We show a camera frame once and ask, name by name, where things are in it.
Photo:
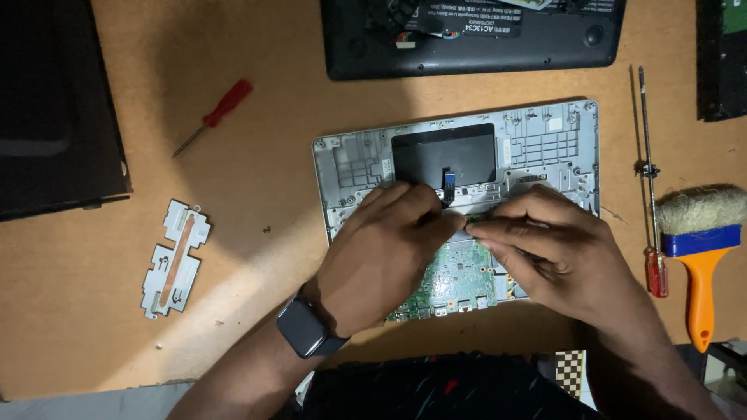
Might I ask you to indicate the person's right hand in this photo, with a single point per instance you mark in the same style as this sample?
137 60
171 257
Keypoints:
560 256

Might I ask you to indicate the person's left hand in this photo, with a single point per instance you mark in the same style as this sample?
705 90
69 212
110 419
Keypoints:
379 256

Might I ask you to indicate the green laptop motherboard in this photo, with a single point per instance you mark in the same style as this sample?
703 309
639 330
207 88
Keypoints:
461 280

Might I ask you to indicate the black smartwatch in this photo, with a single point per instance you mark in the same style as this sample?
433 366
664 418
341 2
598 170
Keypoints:
308 328

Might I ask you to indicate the silver laptop palmrest chassis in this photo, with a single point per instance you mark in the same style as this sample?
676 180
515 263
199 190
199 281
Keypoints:
543 146

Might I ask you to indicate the checkered pattern object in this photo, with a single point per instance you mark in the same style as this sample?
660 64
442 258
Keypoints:
569 370

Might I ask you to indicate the black touchpad underside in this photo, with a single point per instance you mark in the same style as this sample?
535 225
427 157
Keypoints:
443 154

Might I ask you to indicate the person's dark patterned shirt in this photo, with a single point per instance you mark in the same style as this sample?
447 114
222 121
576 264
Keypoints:
443 388

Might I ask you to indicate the silver heatsink plate copper pipe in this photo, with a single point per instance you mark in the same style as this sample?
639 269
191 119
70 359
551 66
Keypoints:
174 259

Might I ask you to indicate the black laptop base cover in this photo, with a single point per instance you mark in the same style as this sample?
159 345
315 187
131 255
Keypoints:
472 41

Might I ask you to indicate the black device with green board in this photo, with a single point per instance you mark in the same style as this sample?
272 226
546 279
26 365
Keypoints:
723 58

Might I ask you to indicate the black laptop lid panel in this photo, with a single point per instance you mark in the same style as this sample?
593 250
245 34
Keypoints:
55 105

